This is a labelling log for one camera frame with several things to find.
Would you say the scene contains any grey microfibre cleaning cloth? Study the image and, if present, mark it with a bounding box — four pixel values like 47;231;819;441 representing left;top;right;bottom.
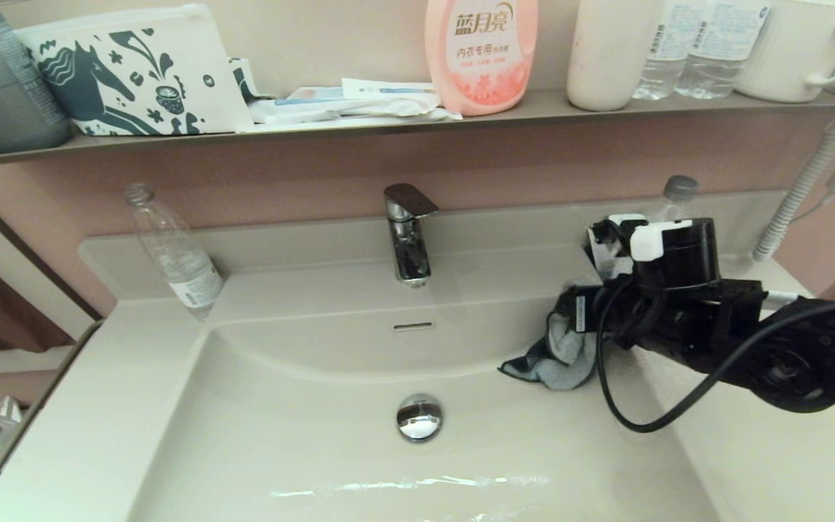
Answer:
499;289;607;391

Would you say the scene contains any chrome sink faucet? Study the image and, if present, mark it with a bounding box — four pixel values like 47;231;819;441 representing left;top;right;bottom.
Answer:
383;183;439;289

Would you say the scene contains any white ceramic sink basin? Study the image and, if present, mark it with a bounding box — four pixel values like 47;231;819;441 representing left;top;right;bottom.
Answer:
128;294;723;522

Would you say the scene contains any white paper card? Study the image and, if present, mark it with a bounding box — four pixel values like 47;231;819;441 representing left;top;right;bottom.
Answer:
586;221;636;282

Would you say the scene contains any clear grey-capped water bottle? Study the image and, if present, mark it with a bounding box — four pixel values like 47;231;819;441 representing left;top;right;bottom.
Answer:
660;175;699;222

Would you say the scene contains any chrome drain stopper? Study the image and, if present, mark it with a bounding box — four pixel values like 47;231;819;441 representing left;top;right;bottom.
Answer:
396;394;444;443

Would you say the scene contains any white ribbed tumbler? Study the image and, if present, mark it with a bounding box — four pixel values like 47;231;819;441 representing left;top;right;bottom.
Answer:
566;0;665;112

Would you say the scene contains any clear labelled water bottle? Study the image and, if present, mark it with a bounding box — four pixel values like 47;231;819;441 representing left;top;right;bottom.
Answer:
675;0;773;100
631;0;708;101

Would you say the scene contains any pink detergent bottle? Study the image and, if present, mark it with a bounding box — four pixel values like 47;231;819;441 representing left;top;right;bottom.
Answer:
425;0;539;117

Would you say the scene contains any white toothbrush packet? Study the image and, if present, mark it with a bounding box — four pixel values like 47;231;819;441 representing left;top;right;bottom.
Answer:
340;78;439;100

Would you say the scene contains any white ribbed mug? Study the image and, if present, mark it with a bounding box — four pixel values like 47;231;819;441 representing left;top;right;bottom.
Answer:
735;0;835;103

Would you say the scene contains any plastic wrapped toiletry packet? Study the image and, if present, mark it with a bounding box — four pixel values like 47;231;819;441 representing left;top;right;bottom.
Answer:
247;88;462;125

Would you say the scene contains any clear capless water bottle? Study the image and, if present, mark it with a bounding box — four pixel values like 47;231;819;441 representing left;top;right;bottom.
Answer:
124;183;224;321

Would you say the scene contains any small printed white box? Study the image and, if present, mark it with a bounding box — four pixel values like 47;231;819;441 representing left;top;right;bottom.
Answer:
228;58;273;102

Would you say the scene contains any white horse print pouch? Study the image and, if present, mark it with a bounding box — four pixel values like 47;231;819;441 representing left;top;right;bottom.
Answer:
13;4;253;137

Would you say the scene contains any grey plastic bottle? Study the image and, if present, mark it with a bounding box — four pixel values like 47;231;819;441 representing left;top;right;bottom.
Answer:
0;0;74;155

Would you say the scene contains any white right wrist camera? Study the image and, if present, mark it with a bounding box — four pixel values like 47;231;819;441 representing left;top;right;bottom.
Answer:
608;212;694;262

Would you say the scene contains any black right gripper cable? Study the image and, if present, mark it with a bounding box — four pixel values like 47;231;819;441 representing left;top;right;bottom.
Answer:
595;289;835;434

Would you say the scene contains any grey wall shelf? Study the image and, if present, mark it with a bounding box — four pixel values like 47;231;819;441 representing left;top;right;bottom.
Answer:
0;87;835;171

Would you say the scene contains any white corrugated hose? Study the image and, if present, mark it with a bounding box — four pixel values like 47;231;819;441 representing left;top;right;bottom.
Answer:
751;120;835;263

